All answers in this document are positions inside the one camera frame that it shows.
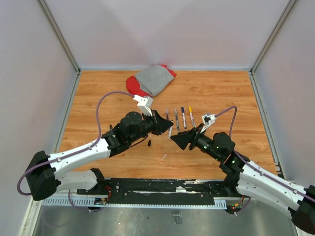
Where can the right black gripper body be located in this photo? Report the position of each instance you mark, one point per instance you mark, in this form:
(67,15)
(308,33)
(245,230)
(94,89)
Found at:
(204,143)

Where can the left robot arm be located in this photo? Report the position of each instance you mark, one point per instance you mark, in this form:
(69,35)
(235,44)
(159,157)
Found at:
(47,170)

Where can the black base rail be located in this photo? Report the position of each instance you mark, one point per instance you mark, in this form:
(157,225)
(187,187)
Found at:
(149,191)

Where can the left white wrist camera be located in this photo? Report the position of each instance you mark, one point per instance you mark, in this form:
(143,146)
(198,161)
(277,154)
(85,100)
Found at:
(144,104)

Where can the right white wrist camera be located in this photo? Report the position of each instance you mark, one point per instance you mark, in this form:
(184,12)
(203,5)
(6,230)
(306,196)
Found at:
(207,119)

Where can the grey folded cloth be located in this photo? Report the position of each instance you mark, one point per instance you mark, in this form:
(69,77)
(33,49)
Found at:
(153,80)

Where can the white marker blue tip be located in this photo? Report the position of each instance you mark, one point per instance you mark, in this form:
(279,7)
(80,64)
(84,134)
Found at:
(184,120)

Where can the grey cable duct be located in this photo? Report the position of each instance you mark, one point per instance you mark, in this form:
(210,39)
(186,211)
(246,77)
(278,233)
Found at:
(91,202)

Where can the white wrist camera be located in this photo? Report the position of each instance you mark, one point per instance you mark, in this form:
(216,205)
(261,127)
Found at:
(144,104)
(207,119)

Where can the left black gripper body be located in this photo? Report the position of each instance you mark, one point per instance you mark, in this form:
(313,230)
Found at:
(148,126)

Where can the red cloth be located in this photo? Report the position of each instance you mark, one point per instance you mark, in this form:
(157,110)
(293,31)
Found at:
(133,86)

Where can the angled white pen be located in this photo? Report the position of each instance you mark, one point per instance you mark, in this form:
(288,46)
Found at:
(170,133)

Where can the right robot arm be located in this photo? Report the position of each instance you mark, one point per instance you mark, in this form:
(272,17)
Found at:
(247,178)

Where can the white pen yellow end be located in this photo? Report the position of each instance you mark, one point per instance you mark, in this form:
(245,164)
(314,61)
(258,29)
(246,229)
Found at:
(192,120)

